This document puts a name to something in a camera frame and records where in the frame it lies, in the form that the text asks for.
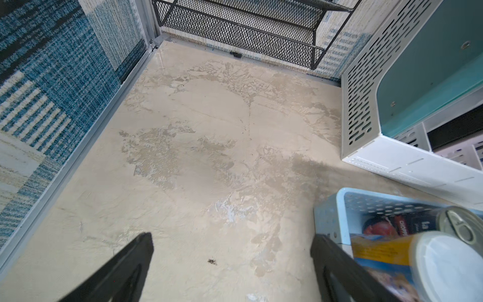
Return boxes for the white lid can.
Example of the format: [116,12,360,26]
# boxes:
[348,231,483,302]

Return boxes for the black wire shelf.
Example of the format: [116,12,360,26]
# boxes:
[152,1,356,70]

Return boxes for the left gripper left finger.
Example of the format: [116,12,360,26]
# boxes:
[61,232,154,301]

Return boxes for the light blue plastic basket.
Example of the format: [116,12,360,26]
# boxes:
[312,187,483,250]

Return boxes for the white file organizer box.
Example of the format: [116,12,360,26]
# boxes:
[341,1,482,210]

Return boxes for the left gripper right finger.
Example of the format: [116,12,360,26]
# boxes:
[310,234,398,301]

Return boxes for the silver top dark can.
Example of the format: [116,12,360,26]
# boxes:
[361,205,483,257]

